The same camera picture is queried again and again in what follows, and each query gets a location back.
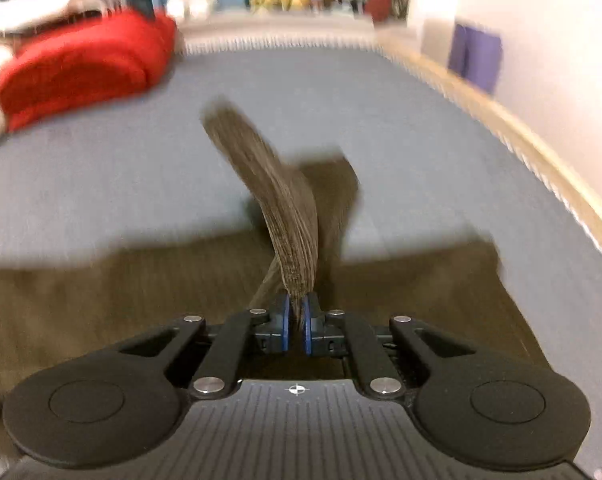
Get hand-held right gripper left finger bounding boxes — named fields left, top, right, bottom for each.
left=115, top=292, right=292, bottom=402

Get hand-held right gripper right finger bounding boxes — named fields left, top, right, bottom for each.
left=301, top=292, right=476, bottom=402

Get olive corduroy pants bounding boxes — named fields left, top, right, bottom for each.
left=0, top=95, right=556, bottom=413

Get purple paper sheet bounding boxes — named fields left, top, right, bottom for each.
left=448, top=22, right=504, bottom=95

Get red folded quilt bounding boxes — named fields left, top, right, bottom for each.
left=0, top=11, right=180, bottom=134

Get white navy trimmed blanket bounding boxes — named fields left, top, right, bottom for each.
left=0, top=0, right=129, bottom=37

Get wooden bed frame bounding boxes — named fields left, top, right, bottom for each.
left=378, top=34, right=602, bottom=283

